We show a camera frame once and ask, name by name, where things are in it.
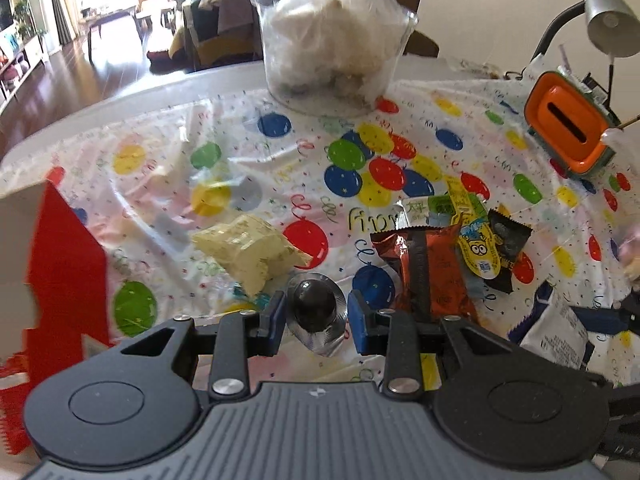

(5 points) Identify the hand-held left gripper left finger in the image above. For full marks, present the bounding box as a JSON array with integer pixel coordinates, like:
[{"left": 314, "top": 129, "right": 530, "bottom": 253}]
[{"left": 120, "top": 292, "right": 287, "bottom": 402}]

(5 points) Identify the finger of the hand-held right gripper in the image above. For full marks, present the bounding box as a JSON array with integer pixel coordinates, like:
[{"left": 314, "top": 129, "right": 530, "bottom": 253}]
[{"left": 575, "top": 290, "right": 640, "bottom": 341}]

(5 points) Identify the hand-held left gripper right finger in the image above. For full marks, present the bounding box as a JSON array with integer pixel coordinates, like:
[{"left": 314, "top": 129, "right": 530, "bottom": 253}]
[{"left": 347, "top": 289, "right": 516, "bottom": 395}]

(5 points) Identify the black ball snack silver wrapper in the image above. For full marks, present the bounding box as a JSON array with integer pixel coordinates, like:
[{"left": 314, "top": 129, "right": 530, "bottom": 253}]
[{"left": 285, "top": 272, "right": 351, "bottom": 358}]

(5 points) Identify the white and blue snack packet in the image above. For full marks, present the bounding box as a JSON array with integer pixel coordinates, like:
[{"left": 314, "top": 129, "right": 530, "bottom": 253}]
[{"left": 507, "top": 280, "right": 593, "bottom": 373}]

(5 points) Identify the pale yellow snack packet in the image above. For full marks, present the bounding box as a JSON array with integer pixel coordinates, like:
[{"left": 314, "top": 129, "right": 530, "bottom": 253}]
[{"left": 192, "top": 213, "right": 313, "bottom": 297}]

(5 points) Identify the brown snack packet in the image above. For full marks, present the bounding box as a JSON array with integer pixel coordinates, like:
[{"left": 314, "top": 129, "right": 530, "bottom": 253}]
[{"left": 370, "top": 225, "right": 483, "bottom": 331}]

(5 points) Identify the black snack packet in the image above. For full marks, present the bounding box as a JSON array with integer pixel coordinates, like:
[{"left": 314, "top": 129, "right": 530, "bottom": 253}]
[{"left": 482, "top": 208, "right": 533, "bottom": 294}]

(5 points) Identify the yellow cartoon snack packet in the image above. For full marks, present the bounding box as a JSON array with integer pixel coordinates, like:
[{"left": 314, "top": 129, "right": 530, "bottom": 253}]
[{"left": 445, "top": 176, "right": 501, "bottom": 279}]

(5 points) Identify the red and white cardboard box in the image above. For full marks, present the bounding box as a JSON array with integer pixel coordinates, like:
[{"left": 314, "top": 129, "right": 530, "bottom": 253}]
[{"left": 0, "top": 180, "right": 118, "bottom": 456}]

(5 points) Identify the green snack packet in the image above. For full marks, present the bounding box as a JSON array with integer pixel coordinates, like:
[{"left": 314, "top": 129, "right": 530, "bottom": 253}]
[{"left": 395, "top": 195, "right": 488, "bottom": 231}]

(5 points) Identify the orange and green box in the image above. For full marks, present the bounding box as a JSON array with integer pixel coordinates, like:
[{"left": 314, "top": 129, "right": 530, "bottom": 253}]
[{"left": 524, "top": 70, "right": 618, "bottom": 181}]

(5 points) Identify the balloon print tablecloth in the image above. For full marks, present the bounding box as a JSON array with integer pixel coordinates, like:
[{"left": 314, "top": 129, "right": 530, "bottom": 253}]
[{"left": 0, "top": 67, "right": 640, "bottom": 391}]

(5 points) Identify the clear plastic container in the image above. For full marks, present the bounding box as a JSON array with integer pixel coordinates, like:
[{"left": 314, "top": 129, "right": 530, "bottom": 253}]
[{"left": 250, "top": 0, "right": 418, "bottom": 113}]

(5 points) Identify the dark round floor cushion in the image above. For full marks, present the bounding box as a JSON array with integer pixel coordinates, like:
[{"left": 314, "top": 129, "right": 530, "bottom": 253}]
[{"left": 147, "top": 47, "right": 191, "bottom": 73}]

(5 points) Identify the chair piled with clothes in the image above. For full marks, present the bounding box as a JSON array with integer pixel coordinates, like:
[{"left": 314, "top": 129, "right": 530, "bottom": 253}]
[{"left": 170, "top": 0, "right": 266, "bottom": 68}]

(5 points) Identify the white plastic bag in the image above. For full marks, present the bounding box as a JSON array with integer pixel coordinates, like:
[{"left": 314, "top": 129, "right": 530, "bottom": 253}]
[{"left": 267, "top": 0, "right": 406, "bottom": 88}]

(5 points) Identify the silver desk lamp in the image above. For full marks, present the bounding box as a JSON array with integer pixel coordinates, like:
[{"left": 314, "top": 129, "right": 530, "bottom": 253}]
[{"left": 530, "top": 0, "right": 640, "bottom": 106}]

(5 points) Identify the wooden coffee table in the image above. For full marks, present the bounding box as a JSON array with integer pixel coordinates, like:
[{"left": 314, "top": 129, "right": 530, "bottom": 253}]
[{"left": 80, "top": 0, "right": 141, "bottom": 61}]

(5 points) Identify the wooden television cabinet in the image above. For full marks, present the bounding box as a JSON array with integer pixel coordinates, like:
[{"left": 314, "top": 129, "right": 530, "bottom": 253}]
[{"left": 0, "top": 32, "right": 51, "bottom": 111}]

